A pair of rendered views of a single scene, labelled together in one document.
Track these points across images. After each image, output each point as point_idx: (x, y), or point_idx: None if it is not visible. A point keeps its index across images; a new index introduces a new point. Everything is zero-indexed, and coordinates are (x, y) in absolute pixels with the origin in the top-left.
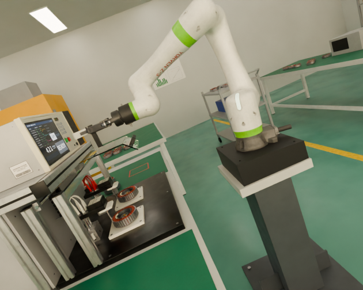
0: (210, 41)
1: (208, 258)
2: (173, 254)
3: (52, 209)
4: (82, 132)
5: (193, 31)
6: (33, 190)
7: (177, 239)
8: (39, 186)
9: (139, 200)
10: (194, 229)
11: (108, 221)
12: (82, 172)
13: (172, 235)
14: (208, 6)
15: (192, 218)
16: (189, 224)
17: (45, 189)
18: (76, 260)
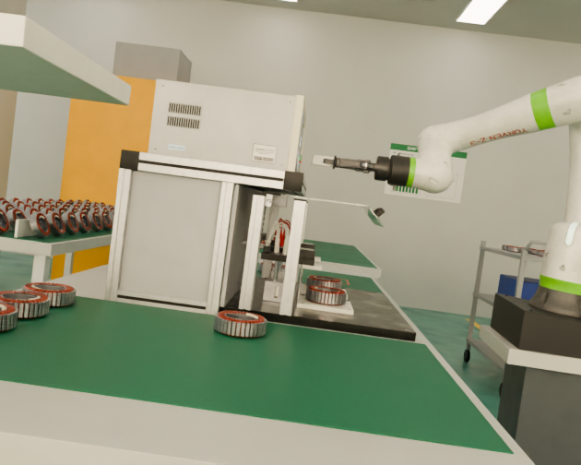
0: (573, 138)
1: (444, 363)
2: (395, 347)
3: (244, 228)
4: (328, 159)
5: (559, 112)
6: (287, 177)
7: (402, 342)
8: (295, 176)
9: None
10: (428, 346)
11: None
12: None
13: (394, 339)
14: None
15: (426, 339)
16: (421, 341)
17: (299, 184)
18: None
